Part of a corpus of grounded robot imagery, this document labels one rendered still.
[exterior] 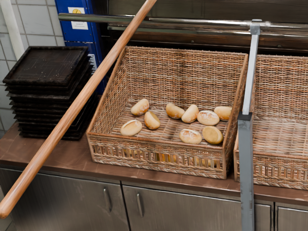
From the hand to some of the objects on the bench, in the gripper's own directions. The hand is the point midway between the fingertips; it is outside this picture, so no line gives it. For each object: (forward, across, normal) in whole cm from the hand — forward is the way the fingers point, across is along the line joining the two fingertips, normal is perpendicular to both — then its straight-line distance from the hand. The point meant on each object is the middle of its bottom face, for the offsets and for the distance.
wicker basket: (+8, +91, -29) cm, 96 cm away
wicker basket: (+66, +91, -29) cm, 116 cm away
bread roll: (+12, +90, -38) cm, 98 cm away
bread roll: (+25, +90, -24) cm, 96 cm away
